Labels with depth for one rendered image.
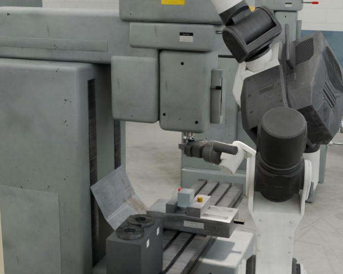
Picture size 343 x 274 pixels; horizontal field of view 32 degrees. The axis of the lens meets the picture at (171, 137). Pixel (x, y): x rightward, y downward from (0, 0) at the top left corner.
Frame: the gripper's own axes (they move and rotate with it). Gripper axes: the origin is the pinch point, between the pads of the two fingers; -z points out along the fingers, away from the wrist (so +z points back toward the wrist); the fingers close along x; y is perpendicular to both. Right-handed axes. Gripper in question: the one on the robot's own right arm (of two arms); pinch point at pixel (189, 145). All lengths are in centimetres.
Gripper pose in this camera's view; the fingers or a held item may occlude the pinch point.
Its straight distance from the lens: 241.8
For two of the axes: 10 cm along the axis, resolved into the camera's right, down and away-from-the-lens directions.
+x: -7.0, 1.8, -7.0
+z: 7.2, 1.8, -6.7
